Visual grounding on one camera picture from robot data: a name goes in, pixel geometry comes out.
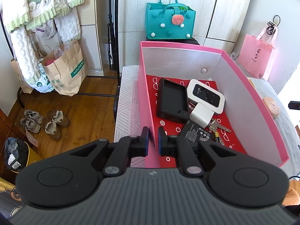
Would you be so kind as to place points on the green white plastic bag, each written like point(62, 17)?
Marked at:
point(43, 84)

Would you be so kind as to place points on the black clothes rack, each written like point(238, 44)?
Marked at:
point(20, 98)

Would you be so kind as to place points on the white printed plastic bag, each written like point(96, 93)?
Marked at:
point(45, 31)

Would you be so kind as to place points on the white portable wifi router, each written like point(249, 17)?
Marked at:
point(206, 93)

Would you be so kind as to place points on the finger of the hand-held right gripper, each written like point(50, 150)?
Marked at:
point(295, 105)

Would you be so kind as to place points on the bunch of keys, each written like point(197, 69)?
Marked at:
point(221, 127)

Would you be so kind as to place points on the pink cardboard box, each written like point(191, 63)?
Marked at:
point(253, 112)

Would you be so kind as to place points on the dark printed cushion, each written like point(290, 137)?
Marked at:
point(11, 196)

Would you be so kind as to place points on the black battery pack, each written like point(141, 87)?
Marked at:
point(194, 131)

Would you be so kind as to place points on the small cylindrical battery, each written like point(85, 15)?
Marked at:
point(219, 137)

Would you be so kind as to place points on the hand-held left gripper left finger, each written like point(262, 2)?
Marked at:
point(146, 143)

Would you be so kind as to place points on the black rectangular tray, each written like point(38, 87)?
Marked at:
point(172, 100)

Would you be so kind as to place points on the teal felt handbag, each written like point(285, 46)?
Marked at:
point(159, 16)

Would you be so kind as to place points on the white wooden wardrobe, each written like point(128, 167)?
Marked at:
point(211, 4)

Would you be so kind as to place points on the white charger plug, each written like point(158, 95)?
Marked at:
point(201, 114)

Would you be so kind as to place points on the beige wooden board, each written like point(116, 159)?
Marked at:
point(90, 46)

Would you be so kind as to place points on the green print paper bag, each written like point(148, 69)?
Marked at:
point(65, 75)

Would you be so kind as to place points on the pink round compact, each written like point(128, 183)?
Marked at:
point(271, 106)

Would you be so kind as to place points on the pink gift bag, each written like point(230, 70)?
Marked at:
point(255, 56)

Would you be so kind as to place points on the grey sneaker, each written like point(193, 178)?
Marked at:
point(34, 116)
point(30, 126)

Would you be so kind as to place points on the black metal pole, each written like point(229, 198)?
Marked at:
point(112, 28)

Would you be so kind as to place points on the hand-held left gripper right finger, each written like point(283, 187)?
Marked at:
point(160, 143)

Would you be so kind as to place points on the white refrigerator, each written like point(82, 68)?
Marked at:
point(293, 79)

